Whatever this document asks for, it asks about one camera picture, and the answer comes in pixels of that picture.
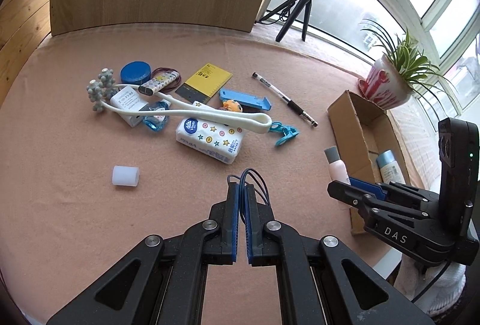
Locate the white aqua lotion bottle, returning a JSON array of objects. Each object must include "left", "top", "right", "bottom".
[{"left": 376, "top": 149, "right": 406, "bottom": 184}]

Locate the pink small bottle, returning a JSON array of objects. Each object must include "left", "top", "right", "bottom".
[{"left": 324, "top": 146, "right": 350, "bottom": 184}]

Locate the blue plastic clip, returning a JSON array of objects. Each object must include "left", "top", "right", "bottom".
[{"left": 268, "top": 121, "right": 299, "bottom": 147}]

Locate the black hair tie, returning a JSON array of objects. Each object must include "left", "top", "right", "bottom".
[{"left": 227, "top": 167, "right": 272, "bottom": 224}]

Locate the white translucent cap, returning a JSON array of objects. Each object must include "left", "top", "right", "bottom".
[{"left": 112, "top": 166, "right": 140, "bottom": 187}]

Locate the blue folding phone stand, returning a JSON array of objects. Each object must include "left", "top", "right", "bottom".
[{"left": 219, "top": 88, "right": 272, "bottom": 111}]

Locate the patterned tissue pack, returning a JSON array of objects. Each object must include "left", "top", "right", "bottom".
[{"left": 176, "top": 118, "right": 246, "bottom": 165}]

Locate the blue clear small bottle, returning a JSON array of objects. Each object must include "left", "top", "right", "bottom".
[{"left": 142, "top": 100, "right": 171, "bottom": 132}]

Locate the white power adapter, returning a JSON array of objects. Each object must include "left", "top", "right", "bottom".
[{"left": 110, "top": 87, "right": 148, "bottom": 128}]

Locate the patterned lighter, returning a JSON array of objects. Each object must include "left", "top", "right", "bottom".
[{"left": 138, "top": 71, "right": 180, "bottom": 96}]

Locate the white neck massager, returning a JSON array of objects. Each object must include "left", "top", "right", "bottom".
[{"left": 86, "top": 68, "right": 272, "bottom": 134}]

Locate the blue round tin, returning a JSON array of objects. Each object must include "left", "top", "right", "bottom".
[{"left": 120, "top": 61, "right": 151, "bottom": 85}]

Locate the white gloved hand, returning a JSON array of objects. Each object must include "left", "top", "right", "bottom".
[{"left": 394, "top": 255, "right": 466, "bottom": 317}]

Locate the cardboard box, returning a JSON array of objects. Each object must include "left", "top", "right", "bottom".
[{"left": 327, "top": 90, "right": 423, "bottom": 236}]

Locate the plaid bed sheet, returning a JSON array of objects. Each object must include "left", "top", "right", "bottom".
[{"left": 251, "top": 25, "right": 440, "bottom": 188}]

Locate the red white flower pot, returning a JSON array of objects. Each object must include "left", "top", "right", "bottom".
[{"left": 358, "top": 54, "right": 413, "bottom": 110}]

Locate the green spider plant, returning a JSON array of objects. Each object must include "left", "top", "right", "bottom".
[{"left": 362, "top": 19, "right": 445, "bottom": 96}]

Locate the black gel pen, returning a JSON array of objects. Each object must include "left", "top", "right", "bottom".
[{"left": 252, "top": 72, "right": 318, "bottom": 128}]

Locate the orange cartoon figurine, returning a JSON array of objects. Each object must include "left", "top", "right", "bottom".
[{"left": 221, "top": 100, "right": 242, "bottom": 113}]

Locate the yellow black ruler card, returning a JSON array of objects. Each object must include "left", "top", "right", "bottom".
[{"left": 175, "top": 63, "right": 233, "bottom": 104}]

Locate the black tripod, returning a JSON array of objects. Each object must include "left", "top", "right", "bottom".
[{"left": 257, "top": 0, "right": 312, "bottom": 42}]

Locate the pine wood headboard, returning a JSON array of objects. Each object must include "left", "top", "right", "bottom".
[{"left": 0, "top": 0, "right": 50, "bottom": 101}]

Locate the maroon hair tie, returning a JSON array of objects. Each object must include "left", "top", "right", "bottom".
[{"left": 150, "top": 66, "right": 184, "bottom": 94}]

